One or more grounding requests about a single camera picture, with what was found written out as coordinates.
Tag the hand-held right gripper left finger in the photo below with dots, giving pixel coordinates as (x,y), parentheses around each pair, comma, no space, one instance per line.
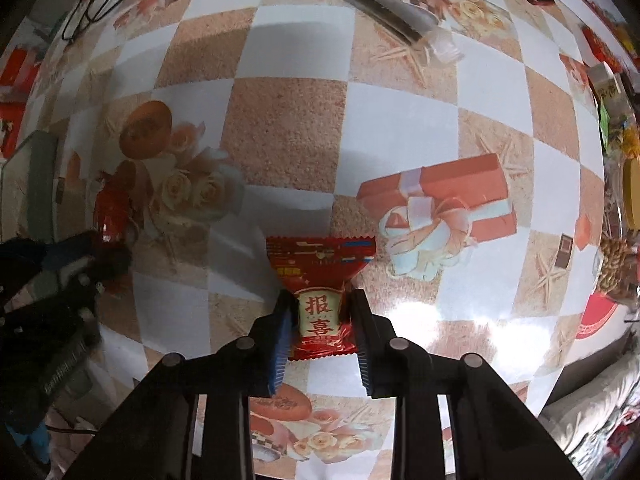
(282,340)

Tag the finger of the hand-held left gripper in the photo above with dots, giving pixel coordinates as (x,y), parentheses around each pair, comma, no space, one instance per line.
(95,260)

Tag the bag of peanuts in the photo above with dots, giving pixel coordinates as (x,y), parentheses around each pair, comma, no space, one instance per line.
(616,265)

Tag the person's left hand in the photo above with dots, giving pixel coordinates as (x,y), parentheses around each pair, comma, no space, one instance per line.
(27,442)

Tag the red snack packet yellow label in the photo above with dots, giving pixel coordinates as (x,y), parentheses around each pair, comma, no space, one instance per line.
(320,270)

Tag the glass tray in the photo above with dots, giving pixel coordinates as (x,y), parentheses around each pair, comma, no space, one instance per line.
(30,185)

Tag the grey cushion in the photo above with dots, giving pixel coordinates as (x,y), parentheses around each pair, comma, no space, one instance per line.
(590,410)

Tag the white printed mug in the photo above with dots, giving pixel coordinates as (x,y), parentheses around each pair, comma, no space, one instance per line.
(607,85)

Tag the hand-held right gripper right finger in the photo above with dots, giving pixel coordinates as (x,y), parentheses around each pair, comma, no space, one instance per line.
(361,355)

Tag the yellow round lid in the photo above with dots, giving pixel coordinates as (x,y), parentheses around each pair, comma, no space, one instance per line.
(631,195)

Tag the red zigzag-edged snack packet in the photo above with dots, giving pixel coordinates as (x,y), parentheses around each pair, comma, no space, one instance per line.
(112,205)

